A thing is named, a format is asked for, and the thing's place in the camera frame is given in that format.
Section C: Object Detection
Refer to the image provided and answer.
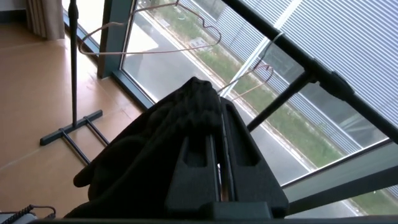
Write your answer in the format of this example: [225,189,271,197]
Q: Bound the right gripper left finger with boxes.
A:
[164,133,222,219]

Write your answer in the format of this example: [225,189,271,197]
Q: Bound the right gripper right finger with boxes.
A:
[219,96,290,219]

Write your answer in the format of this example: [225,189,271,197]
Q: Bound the black shorts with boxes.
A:
[63,77,223,219]

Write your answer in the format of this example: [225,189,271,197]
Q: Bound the pink clothes hanger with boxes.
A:
[77,0,223,57]
[216,63,275,102]

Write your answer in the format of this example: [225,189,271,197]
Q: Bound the black clothes rack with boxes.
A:
[39,0,398,166]

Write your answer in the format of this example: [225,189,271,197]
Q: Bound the window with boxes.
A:
[62,0,398,219]

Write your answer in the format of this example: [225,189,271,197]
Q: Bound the beige curtain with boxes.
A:
[25,0,65,40]

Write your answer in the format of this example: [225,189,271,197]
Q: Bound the black coiled cable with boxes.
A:
[1,203,57,223]

